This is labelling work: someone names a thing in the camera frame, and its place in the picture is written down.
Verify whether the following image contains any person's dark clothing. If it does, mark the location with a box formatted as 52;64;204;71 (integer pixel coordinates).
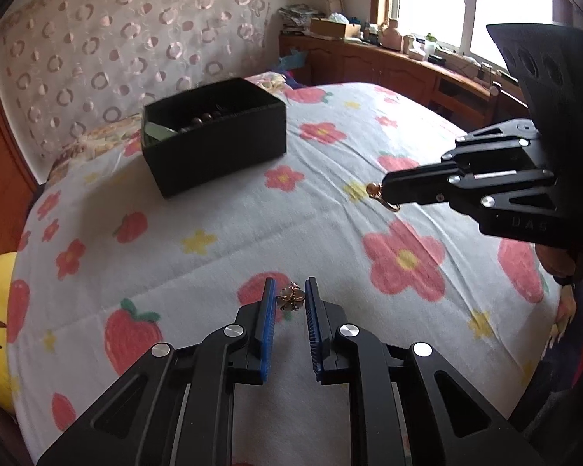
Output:
508;252;583;466

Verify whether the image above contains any person's right hand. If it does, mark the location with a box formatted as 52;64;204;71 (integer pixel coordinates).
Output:
534;244;578;285

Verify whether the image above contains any blue plastic bag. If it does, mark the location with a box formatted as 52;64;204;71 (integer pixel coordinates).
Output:
277;50;308;72

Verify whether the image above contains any gold flower brooch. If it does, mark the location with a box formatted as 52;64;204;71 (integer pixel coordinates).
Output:
276;282;306;312

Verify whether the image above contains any pale green bangle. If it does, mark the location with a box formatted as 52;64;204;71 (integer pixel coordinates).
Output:
145;121;178;144

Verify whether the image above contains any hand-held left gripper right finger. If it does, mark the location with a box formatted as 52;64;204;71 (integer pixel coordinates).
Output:
304;276;550;466

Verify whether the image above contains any wooden cabinet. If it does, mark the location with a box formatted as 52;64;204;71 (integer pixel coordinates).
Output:
278;33;532;131

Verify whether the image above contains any gold ring earring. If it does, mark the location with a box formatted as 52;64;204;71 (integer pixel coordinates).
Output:
366;182;400;213

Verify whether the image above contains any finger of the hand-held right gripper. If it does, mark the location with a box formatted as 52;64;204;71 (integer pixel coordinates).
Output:
383;171;563;223
382;121;555;190

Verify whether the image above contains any cardboard box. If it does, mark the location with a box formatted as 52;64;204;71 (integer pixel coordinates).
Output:
310;16;349;40

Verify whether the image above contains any pink kettle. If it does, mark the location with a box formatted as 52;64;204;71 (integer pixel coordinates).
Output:
378;17;403;51

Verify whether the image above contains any brown wooden bead bracelet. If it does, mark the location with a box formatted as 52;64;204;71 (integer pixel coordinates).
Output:
179;106;227;133

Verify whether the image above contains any window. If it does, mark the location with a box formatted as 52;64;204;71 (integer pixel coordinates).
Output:
378;0;564;68

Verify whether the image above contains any brown wooden wardrobe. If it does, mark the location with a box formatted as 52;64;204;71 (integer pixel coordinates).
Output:
0;51;37;200

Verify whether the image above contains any strawberry print blanket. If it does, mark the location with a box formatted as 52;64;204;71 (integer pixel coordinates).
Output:
7;82;564;466

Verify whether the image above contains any circle patterned curtain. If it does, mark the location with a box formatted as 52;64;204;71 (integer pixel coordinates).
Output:
0;0;279;167

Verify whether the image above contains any black jewelry box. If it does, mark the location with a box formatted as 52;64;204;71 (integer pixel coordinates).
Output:
141;77;288;199

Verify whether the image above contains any pile of printed papers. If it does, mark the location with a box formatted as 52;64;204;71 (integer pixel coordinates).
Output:
278;4;322;31

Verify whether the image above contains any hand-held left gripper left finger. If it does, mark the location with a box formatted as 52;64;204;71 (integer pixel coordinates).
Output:
36;278;279;466

